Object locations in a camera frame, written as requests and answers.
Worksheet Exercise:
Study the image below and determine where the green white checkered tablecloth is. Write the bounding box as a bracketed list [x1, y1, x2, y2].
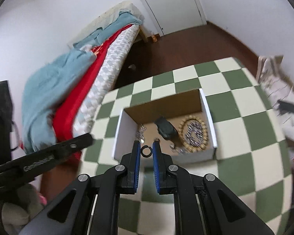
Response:
[78, 57, 294, 235]

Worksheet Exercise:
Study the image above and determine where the red bedsheet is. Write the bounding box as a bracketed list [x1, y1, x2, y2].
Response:
[53, 24, 135, 162]

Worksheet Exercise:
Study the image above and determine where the bed with patterned mattress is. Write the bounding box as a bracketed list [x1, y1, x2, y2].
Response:
[22, 1, 145, 162]

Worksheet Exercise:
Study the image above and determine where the white cardboard box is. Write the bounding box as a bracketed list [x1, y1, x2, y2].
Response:
[112, 88, 218, 162]

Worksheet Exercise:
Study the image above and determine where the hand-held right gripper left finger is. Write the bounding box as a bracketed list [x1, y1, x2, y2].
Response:
[20, 141, 141, 235]

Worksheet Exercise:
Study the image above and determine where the silver chain bracelet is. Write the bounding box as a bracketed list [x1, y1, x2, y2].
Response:
[185, 122, 203, 147]

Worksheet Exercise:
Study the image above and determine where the wooden bead bracelet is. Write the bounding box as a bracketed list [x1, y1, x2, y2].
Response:
[177, 116, 209, 154]

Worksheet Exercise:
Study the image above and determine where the thin silver pendant necklace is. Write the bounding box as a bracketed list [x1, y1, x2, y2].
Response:
[170, 144, 187, 155]

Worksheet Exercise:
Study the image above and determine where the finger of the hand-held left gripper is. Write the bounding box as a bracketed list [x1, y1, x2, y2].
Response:
[54, 133, 95, 160]

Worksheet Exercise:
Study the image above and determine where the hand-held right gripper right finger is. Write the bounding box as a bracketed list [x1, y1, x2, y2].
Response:
[152, 139, 276, 235]

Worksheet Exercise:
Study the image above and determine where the light blue blanket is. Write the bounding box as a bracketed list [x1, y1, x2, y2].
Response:
[22, 48, 98, 152]

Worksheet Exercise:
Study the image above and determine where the white door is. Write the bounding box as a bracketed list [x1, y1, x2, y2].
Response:
[130, 0, 208, 36]

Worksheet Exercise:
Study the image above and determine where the black smartwatch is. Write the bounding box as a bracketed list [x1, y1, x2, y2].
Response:
[154, 117, 178, 140]

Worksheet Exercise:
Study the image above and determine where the beige fabric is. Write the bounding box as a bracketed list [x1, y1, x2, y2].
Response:
[0, 183, 45, 235]

